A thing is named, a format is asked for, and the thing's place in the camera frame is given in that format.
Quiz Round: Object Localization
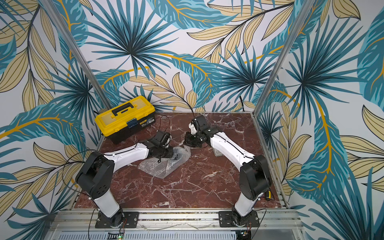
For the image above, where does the aluminium front frame rail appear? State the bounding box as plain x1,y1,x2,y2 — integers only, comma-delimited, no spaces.
45,209,308,240

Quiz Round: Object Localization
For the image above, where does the left aluminium corner post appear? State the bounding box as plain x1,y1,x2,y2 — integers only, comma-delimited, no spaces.
41,0,112,109

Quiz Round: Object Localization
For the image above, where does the yellow black toolbox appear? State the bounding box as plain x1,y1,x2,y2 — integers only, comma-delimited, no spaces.
95,96,155,145

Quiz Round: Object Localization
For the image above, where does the white tape dispenser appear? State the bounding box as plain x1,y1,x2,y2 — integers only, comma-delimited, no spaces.
213,149,223,157

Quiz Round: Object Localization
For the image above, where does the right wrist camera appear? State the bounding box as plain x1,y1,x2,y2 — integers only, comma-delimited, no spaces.
189,115,210,135

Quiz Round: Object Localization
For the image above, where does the clear bubble wrap sheet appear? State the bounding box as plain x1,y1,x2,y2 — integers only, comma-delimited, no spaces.
138,146,191,179

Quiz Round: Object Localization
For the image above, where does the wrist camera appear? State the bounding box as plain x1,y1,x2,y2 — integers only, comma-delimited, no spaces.
152,131,172,148
189,115,210,135

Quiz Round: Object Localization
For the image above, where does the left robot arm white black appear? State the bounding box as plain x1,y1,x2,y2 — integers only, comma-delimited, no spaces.
76,141,174,228

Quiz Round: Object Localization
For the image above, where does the yellow black screwdriver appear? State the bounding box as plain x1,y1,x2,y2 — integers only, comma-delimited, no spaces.
264,190,274,201

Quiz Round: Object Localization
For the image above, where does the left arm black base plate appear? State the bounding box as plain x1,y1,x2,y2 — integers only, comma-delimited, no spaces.
95,211,140,229

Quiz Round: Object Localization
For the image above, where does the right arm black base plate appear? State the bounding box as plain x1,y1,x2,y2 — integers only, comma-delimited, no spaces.
218,211,260,228

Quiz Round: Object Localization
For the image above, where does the right aluminium corner post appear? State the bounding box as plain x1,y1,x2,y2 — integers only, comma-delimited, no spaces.
253,1,315,118

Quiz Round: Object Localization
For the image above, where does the aluminium corner post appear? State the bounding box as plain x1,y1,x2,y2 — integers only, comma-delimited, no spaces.
253,1,315,118
41,0,112,109

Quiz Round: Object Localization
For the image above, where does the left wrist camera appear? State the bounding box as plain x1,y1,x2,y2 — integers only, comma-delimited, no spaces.
152,131,172,148

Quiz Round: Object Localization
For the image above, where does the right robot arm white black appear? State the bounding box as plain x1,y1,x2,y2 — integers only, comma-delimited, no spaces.
184,124,272,227

